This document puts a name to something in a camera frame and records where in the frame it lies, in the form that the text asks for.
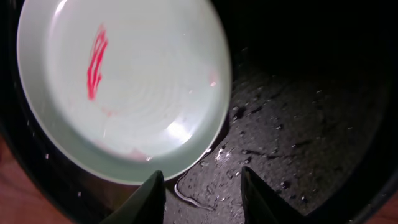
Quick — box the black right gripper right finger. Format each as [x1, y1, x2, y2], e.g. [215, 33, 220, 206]
[241, 166, 307, 224]

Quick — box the light green plate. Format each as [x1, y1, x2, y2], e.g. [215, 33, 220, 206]
[16, 0, 232, 185]

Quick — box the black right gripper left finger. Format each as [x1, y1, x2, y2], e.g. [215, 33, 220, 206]
[100, 170, 166, 224]

